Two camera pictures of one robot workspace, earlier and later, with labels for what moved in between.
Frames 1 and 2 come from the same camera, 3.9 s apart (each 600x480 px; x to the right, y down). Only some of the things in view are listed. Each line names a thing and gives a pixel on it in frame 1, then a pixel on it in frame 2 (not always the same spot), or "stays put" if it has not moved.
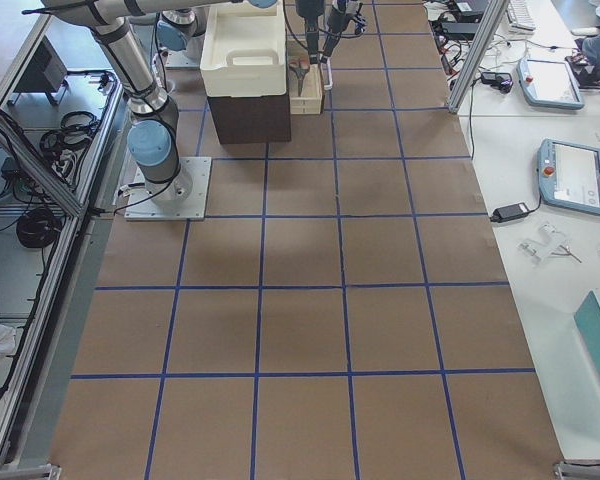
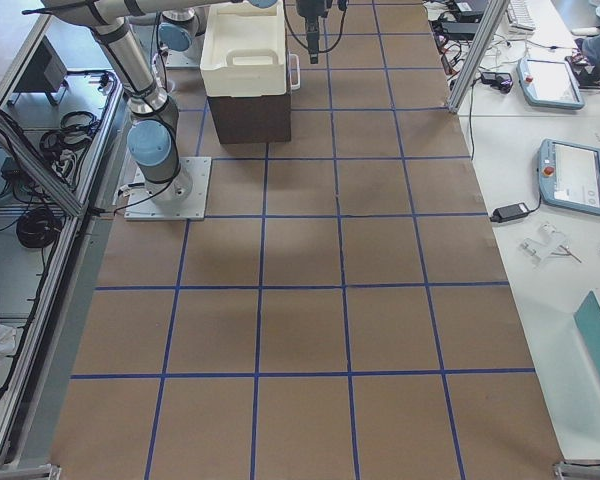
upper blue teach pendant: x=549 y=83 stays put
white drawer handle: x=329 y=86 → x=294 y=71
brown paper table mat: x=343 y=312 stays put
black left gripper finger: x=312 y=39 stays put
